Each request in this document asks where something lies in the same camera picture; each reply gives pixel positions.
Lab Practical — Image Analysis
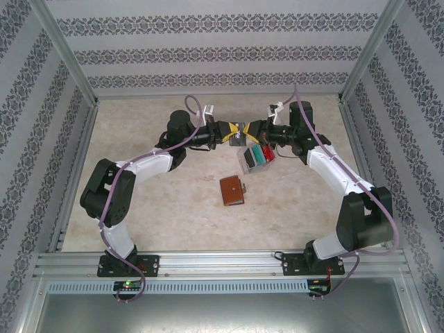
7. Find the black VIP card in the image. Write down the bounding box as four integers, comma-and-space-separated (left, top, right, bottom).
228, 131, 248, 148

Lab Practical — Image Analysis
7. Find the clear acrylic card box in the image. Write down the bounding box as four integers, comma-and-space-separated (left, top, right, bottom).
237, 144, 278, 176

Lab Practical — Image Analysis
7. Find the brown leather card holder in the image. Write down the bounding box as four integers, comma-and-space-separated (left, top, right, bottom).
219, 176, 248, 207

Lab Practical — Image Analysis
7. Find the stack of teal cards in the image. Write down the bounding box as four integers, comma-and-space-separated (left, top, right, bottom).
251, 145, 267, 164

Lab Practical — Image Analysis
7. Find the right controller board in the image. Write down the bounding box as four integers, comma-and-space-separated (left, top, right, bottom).
309, 277, 332, 296

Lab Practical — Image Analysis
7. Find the controller board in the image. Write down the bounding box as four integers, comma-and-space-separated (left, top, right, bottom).
309, 277, 332, 296
113, 280, 142, 292

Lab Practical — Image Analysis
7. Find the left controller board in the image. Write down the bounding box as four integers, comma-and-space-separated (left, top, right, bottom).
113, 280, 142, 292

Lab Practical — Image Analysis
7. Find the metal sheet panel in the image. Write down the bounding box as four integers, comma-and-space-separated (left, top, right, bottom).
20, 293, 427, 333

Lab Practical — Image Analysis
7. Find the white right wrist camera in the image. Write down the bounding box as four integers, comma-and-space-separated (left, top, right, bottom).
266, 102, 286, 125

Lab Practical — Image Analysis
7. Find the aluminium side rail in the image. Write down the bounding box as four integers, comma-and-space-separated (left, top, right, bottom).
338, 100, 395, 250
48, 103, 100, 253

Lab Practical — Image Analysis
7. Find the aluminium frame post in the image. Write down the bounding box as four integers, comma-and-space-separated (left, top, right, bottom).
29, 0, 101, 107
338, 0, 405, 105

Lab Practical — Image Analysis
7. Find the aluminium mounting rail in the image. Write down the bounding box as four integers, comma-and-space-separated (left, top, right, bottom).
33, 251, 407, 278

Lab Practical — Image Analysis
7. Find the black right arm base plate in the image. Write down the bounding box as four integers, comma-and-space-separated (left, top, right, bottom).
281, 252, 346, 278

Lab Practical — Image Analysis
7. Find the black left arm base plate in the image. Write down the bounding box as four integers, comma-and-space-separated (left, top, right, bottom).
96, 254, 161, 278

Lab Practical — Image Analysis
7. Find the slotted grey cable duct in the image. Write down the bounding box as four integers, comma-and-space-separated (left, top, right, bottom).
46, 279, 309, 295

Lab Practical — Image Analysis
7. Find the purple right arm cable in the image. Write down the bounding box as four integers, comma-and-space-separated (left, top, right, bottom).
277, 85, 400, 300

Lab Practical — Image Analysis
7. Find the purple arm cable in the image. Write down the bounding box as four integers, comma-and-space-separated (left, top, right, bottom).
98, 95, 209, 305
277, 85, 400, 300

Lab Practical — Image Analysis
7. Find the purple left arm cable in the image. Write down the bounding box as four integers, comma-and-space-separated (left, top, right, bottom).
98, 95, 209, 305

